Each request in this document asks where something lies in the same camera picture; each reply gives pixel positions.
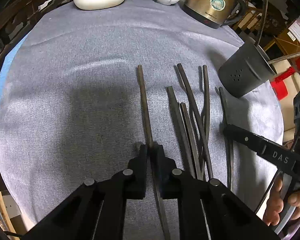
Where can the carved wooden table rim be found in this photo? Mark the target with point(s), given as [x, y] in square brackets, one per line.
[14, 12]

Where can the grey tablecloth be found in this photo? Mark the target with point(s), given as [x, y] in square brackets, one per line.
[77, 80]

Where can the grey perforated chopstick holder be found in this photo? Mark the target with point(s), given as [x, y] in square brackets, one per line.
[245, 72]

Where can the red hanging decoration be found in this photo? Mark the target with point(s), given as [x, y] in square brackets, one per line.
[282, 82]

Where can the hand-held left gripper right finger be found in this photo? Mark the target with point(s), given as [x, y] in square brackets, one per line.
[157, 155]

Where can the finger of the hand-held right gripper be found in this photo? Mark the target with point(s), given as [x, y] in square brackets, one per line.
[252, 140]

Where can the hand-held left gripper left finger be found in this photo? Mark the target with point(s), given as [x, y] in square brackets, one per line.
[143, 155]

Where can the dark wooden chopstick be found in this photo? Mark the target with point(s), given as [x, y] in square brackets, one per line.
[176, 110]
[206, 100]
[180, 78]
[223, 110]
[145, 105]
[190, 92]
[287, 57]
[188, 127]

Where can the person's right hand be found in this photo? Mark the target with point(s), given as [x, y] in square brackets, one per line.
[274, 210]

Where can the blue table cover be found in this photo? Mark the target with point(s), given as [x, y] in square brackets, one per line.
[9, 57]

